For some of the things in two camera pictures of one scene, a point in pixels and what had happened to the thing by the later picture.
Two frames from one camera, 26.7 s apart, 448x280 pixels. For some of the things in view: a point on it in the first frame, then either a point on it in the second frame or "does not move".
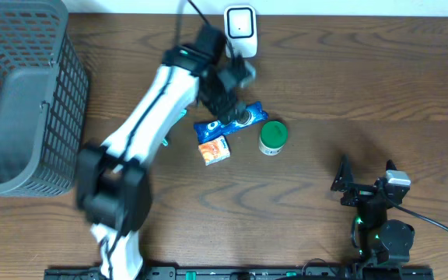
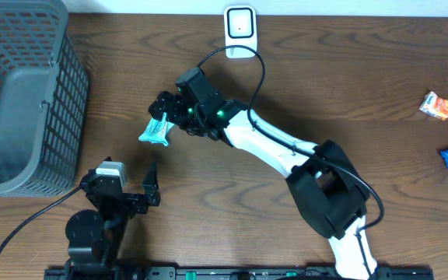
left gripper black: (216, 103) → (137, 206)
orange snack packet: (214, 151) → (435, 106)
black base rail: (246, 273) does not move
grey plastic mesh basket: (31, 99) does not move
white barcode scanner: (241, 29) does not move
